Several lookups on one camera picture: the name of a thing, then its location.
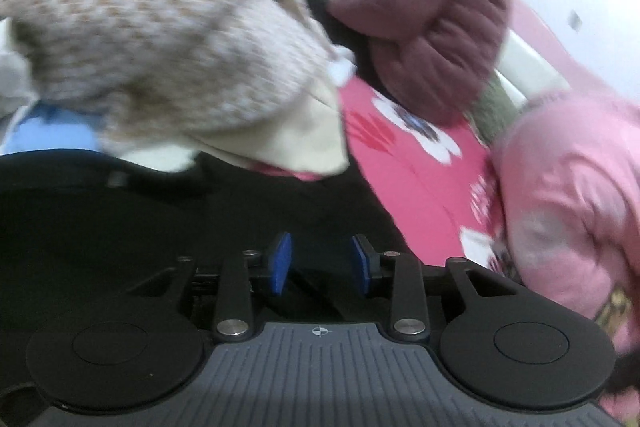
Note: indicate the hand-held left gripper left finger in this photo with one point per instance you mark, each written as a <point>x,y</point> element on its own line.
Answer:
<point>281,268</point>

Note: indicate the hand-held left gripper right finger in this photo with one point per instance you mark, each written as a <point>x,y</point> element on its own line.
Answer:
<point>361,268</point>

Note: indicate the black printed sweatshirt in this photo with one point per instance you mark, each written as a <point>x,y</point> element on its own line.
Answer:
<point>150,217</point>

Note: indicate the pink floral blanket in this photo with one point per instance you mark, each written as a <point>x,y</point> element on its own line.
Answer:
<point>415,177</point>

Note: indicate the cream cloth with black trim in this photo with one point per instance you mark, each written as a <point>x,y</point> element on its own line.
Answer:
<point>300,137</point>

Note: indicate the white towel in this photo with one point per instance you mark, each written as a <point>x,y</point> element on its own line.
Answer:
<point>341,67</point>

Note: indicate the olive green cloth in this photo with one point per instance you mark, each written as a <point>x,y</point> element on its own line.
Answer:
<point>495,107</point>

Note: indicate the light blue cloth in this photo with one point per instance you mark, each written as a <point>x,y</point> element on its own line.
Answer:
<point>50,132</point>

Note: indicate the beige houndstooth knit sweater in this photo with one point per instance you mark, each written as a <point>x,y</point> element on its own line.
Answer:
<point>150,17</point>

